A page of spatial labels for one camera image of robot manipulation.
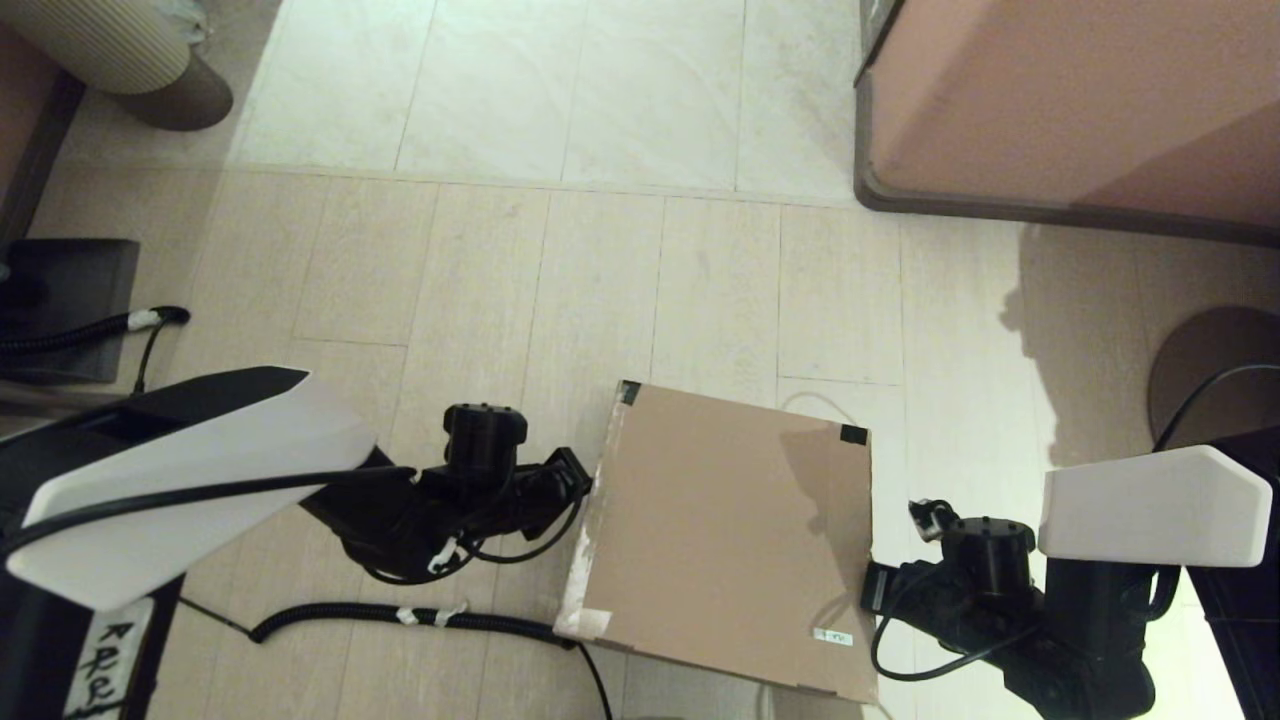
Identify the brown cardboard shoe box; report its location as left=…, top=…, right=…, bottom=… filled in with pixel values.
left=553, top=380, right=881, bottom=706

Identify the dark grey metal plate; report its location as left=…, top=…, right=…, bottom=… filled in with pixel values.
left=0, top=238, right=141, bottom=386

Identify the round brown floor base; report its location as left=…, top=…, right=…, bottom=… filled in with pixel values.
left=1147, top=305, right=1280, bottom=451

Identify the pink cabinet dark base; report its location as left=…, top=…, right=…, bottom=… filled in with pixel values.
left=853, top=0, right=1280, bottom=249

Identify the beige ribbed bin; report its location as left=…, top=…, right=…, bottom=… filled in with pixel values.
left=0, top=0, right=236, bottom=133

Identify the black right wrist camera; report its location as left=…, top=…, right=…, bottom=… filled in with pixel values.
left=862, top=558, right=893, bottom=618

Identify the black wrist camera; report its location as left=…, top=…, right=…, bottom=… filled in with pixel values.
left=862, top=558, right=893, bottom=618
left=545, top=447, right=594, bottom=501

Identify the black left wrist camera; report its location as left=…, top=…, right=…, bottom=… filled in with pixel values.
left=545, top=447, right=594, bottom=501

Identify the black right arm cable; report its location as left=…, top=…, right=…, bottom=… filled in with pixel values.
left=870, top=608, right=1036, bottom=684

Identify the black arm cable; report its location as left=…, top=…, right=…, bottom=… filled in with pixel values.
left=870, top=608, right=1036, bottom=684
left=0, top=464, right=593, bottom=591

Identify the black corrugated cable white tape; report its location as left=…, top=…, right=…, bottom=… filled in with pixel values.
left=248, top=599, right=613, bottom=720

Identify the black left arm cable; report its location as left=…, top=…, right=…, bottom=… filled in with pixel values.
left=0, top=464, right=593, bottom=591

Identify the black corrugated hose taped end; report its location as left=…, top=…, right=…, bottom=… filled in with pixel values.
left=0, top=306, right=191, bottom=396

